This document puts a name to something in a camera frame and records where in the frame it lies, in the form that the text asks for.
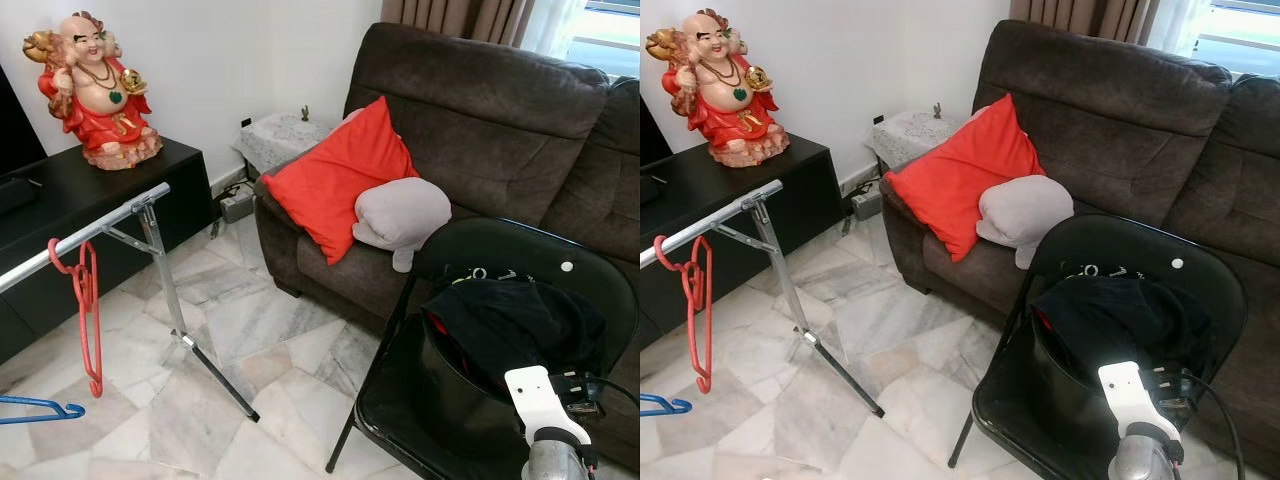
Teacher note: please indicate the black garment with red stripes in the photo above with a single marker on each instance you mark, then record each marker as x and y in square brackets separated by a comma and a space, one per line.
[1120, 320]
[520, 320]

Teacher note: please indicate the blue plastic hanger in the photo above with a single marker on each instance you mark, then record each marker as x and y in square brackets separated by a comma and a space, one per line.
[40, 402]
[665, 402]

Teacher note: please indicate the red plastic hanger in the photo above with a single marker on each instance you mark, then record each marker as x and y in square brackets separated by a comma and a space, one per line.
[705, 380]
[95, 385]

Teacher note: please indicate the black folding chair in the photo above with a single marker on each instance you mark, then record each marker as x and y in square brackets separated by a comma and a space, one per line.
[500, 250]
[1120, 250]

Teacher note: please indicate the metal clothes rack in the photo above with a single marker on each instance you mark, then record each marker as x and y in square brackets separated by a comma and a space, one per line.
[720, 220]
[100, 228]

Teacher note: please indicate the grey pillow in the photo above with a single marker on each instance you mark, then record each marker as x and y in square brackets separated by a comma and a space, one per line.
[400, 215]
[1025, 212]

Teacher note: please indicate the black TV cabinet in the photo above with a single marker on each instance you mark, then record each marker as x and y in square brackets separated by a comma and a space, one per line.
[80, 200]
[730, 200]

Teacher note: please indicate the dark brown sofa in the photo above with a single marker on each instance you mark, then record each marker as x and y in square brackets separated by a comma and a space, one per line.
[480, 140]
[1110, 140]

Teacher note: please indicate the red cushion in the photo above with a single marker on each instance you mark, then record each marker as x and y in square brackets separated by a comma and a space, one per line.
[960, 175]
[335, 180]

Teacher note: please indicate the laughing Buddha statue red robe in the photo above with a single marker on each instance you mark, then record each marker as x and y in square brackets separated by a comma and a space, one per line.
[725, 95]
[95, 100]

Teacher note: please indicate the window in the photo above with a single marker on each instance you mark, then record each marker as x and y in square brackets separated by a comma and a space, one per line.
[610, 40]
[1245, 38]

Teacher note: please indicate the side table with lace cloth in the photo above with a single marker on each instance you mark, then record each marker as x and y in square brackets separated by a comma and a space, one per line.
[280, 140]
[910, 135]

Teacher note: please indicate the white sheer curtain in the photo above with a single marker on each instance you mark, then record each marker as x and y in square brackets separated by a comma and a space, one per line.
[1180, 22]
[555, 25]

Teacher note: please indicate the brown curtain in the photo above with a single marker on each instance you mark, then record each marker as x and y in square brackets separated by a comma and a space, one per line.
[450, 18]
[1080, 18]

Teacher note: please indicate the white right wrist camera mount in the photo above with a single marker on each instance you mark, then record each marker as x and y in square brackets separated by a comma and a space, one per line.
[1135, 395]
[540, 400]

